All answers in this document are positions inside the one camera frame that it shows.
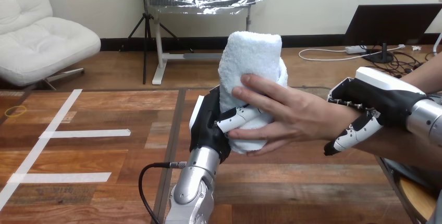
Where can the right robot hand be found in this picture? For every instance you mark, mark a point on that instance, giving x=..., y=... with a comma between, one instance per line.
x=383, y=100

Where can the person's hand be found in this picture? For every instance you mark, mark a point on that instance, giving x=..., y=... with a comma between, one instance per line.
x=300, y=119

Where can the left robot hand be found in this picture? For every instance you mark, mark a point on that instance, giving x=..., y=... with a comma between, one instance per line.
x=207, y=129

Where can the white towel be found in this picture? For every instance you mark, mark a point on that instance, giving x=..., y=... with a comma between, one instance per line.
x=248, y=56

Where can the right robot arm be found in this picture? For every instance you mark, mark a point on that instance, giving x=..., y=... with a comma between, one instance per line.
x=426, y=119

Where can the person's forearm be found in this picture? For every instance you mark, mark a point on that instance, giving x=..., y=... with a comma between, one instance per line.
x=397, y=146

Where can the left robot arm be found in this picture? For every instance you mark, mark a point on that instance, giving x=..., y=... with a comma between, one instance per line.
x=195, y=184

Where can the white power strip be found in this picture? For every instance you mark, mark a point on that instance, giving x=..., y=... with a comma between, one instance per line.
x=355, y=49

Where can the dark screen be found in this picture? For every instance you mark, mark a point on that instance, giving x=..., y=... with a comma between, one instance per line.
x=390, y=24

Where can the white desk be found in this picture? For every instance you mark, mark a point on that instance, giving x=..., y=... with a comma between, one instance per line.
x=159, y=43

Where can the black tripod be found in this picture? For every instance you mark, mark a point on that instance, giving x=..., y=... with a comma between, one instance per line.
x=145, y=43

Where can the white cushioned chair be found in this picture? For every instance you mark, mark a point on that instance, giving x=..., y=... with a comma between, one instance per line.
x=41, y=43

